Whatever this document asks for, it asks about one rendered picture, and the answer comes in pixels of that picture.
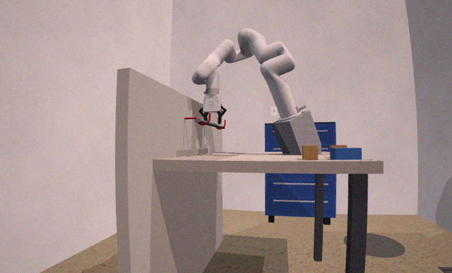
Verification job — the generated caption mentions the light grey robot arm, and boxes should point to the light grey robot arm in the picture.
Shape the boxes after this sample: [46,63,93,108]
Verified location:
[192,28,306,122]

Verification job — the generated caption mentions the beige flat wall panel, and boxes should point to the beige flat wall panel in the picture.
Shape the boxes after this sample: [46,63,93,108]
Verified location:
[115,67,223,273]

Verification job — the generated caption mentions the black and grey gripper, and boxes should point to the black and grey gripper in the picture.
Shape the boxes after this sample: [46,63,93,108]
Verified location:
[199,93,227,124]

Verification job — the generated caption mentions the grey bar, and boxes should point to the grey bar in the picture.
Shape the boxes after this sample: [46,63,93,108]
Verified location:
[195,119,223,128]

